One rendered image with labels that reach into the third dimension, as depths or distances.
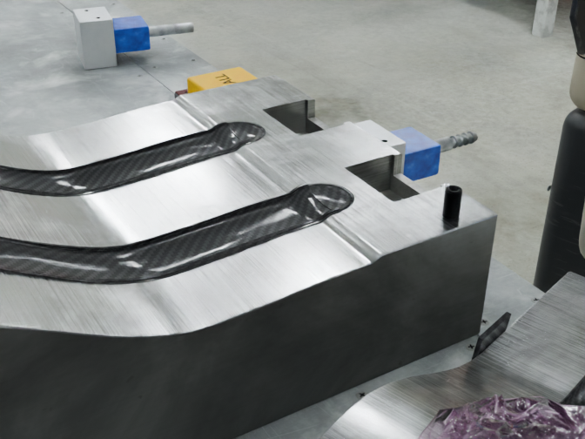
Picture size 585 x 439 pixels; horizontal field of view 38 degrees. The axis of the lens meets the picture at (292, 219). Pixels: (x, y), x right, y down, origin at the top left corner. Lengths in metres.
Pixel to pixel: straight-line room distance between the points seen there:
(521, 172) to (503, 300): 1.97
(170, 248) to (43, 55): 0.58
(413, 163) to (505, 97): 2.37
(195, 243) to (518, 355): 0.19
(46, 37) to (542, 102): 2.21
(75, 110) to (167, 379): 0.49
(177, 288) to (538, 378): 0.19
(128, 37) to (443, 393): 0.68
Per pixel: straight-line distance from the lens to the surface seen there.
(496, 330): 0.47
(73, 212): 0.52
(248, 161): 0.57
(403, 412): 0.36
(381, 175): 0.58
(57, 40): 1.09
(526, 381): 0.45
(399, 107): 2.91
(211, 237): 0.50
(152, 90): 0.92
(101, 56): 0.98
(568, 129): 1.21
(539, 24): 3.70
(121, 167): 0.58
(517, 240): 2.22
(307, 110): 0.66
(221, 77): 0.84
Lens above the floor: 1.15
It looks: 31 degrees down
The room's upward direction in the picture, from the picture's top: 1 degrees clockwise
